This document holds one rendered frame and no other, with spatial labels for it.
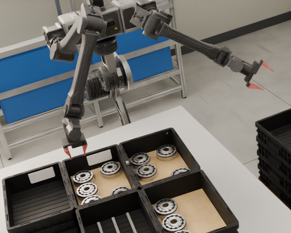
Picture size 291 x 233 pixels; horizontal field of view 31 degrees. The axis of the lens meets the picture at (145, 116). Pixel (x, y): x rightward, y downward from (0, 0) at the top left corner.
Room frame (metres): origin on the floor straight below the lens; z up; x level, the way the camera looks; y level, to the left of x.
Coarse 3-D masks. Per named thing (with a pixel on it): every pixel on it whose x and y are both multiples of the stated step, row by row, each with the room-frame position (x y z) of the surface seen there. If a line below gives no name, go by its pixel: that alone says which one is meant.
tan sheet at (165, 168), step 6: (156, 150) 2.23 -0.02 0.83; (150, 156) 2.19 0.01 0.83; (156, 156) 2.18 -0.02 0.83; (180, 156) 2.14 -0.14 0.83; (156, 162) 2.12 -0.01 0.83; (162, 162) 2.11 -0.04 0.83; (168, 162) 2.11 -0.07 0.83; (174, 162) 2.10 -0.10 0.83; (180, 162) 2.09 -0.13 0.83; (162, 168) 2.07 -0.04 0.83; (168, 168) 2.06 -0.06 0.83; (174, 168) 2.05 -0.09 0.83; (162, 174) 2.02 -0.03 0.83; (168, 174) 2.01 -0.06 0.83; (156, 180) 1.98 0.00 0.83
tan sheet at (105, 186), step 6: (96, 174) 2.12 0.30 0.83; (120, 174) 2.08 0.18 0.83; (96, 180) 2.07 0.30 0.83; (102, 180) 2.06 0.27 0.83; (108, 180) 2.05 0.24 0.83; (114, 180) 2.04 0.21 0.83; (120, 180) 2.03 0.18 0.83; (126, 180) 2.02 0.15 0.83; (102, 186) 2.01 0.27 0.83; (108, 186) 2.00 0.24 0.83; (114, 186) 1.99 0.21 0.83; (120, 186) 1.99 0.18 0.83; (126, 186) 1.98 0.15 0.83; (102, 192) 1.96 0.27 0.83; (108, 192) 1.96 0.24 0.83
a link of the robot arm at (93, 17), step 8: (88, 8) 2.09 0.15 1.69; (96, 8) 2.11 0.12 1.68; (80, 16) 2.12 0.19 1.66; (88, 16) 2.03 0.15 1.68; (96, 16) 2.06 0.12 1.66; (88, 24) 2.01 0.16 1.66; (96, 24) 2.02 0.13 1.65; (72, 32) 2.18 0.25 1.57; (64, 40) 2.25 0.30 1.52; (72, 40) 2.19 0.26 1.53; (56, 48) 2.25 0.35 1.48; (64, 48) 2.23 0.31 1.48; (72, 48) 2.23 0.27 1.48; (56, 56) 2.26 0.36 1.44; (72, 56) 2.28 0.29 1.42
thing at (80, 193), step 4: (84, 184) 2.01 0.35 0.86; (88, 184) 2.00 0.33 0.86; (92, 184) 2.00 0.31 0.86; (80, 188) 1.99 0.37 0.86; (92, 188) 1.97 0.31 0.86; (96, 188) 1.96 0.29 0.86; (80, 192) 1.96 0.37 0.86; (88, 192) 1.94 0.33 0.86; (92, 192) 1.94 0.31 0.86; (80, 196) 1.93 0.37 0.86; (84, 196) 1.92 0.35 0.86
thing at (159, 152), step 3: (168, 144) 2.22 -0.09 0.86; (159, 147) 2.20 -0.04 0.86; (162, 147) 2.20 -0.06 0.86; (171, 147) 2.18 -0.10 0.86; (174, 147) 2.18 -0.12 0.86; (159, 150) 2.18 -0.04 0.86; (171, 150) 2.16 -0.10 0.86; (174, 150) 2.15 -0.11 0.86; (159, 153) 2.15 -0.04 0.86; (162, 153) 2.15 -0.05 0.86; (165, 153) 2.14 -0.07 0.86; (168, 153) 2.14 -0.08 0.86; (171, 153) 2.13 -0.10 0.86; (162, 156) 2.13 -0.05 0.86; (165, 156) 2.12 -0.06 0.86; (168, 156) 2.12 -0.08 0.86
